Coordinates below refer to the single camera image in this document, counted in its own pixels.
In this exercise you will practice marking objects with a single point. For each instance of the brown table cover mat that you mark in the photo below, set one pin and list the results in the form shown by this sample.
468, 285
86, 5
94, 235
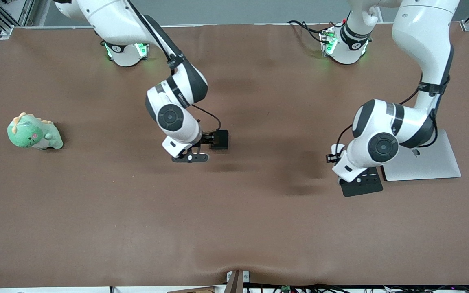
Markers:
234, 224

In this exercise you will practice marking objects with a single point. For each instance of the silver closed laptop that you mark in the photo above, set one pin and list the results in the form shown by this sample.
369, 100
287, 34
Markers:
438, 162

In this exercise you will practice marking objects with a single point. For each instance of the black mouse pad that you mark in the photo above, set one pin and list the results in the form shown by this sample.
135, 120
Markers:
360, 191

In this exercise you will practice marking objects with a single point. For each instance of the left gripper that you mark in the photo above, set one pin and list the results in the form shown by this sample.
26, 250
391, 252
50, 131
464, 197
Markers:
333, 158

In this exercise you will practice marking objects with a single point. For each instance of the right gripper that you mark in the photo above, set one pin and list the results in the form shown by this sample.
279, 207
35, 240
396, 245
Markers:
216, 139

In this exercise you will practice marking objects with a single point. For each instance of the silver metal bracket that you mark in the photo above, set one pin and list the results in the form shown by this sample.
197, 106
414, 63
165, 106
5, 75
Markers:
246, 276

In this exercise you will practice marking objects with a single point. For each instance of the green dinosaur plush toy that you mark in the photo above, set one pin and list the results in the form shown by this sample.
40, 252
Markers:
31, 132

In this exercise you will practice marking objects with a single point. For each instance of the green terminal connector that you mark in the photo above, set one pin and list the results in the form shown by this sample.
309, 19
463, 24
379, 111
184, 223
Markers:
286, 288

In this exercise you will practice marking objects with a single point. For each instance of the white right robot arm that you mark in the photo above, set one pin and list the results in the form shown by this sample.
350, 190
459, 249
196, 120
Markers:
112, 20

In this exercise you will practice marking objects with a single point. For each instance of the brown wooden stand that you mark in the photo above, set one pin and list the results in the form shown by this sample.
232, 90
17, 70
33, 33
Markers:
235, 283

